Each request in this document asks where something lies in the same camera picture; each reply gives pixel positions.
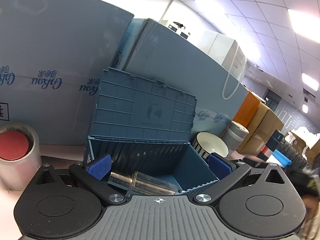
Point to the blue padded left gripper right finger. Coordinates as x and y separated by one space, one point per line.
230 176

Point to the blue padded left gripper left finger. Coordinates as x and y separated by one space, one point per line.
90 175

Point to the clear plastic pen case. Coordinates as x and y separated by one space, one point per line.
142 184

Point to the white black patterned bowl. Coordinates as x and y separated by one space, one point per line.
207 143

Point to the grey lidded canister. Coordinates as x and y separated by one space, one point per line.
234 135

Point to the light blue plastic block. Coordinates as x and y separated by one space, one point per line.
285 161

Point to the brown cardboard box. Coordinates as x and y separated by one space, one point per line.
262 125

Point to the orange cardboard box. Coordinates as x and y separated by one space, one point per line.
247 109

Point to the blue plastic storage box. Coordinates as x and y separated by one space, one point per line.
145 126

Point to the red round lid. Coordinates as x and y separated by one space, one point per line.
14 145

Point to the white paper bag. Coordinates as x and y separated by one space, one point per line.
226 52

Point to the large blue carton left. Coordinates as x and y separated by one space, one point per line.
53 53

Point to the long blue carton right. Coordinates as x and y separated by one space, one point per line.
151 50

